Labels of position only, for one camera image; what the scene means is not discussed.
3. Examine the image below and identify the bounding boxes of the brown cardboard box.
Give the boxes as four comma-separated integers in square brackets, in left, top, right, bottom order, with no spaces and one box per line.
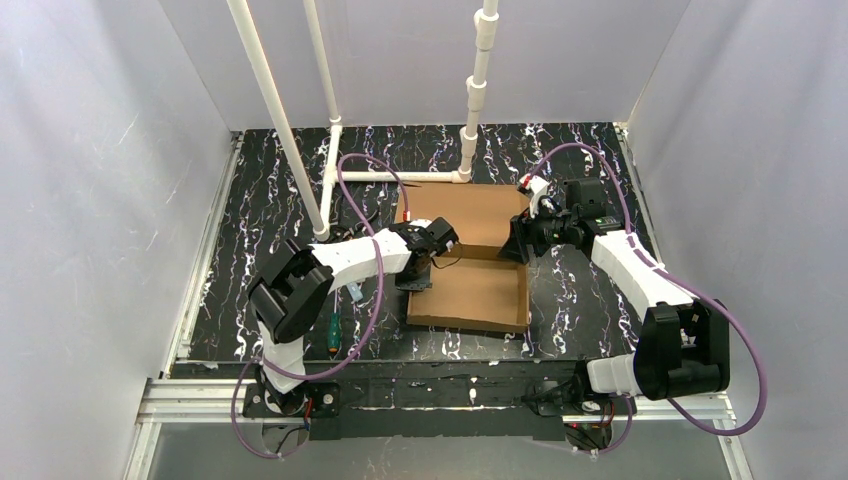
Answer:
[406,182,530,333]

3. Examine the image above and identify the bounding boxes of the light blue marker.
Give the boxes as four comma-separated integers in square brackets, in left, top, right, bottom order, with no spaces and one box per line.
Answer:
[346,282,364,303]

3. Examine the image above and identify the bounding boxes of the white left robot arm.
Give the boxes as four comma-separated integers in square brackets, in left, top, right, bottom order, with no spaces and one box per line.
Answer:
[247,217,459,394]

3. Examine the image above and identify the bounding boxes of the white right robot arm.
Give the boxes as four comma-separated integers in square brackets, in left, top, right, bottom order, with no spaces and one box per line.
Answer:
[498,174,730,400]

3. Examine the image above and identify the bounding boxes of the black grey pliers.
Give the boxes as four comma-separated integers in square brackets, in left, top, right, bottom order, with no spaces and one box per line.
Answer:
[327,211,379,243]

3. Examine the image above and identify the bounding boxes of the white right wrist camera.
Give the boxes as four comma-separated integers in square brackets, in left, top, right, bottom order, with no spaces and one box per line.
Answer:
[517,173,550,218]

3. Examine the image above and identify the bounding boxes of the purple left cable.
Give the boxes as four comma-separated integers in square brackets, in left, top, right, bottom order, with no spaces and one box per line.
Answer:
[229,153,412,461]

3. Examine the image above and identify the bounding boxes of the green handled screwdriver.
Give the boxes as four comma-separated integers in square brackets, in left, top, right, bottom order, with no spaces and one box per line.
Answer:
[327,312,342,355]

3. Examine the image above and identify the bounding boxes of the white PVC pipe frame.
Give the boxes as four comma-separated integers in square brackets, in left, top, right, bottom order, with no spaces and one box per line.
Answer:
[225,0,502,243]

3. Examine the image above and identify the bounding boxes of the black front mounting rail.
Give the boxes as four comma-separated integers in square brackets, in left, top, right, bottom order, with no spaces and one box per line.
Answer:
[235,360,637,441]

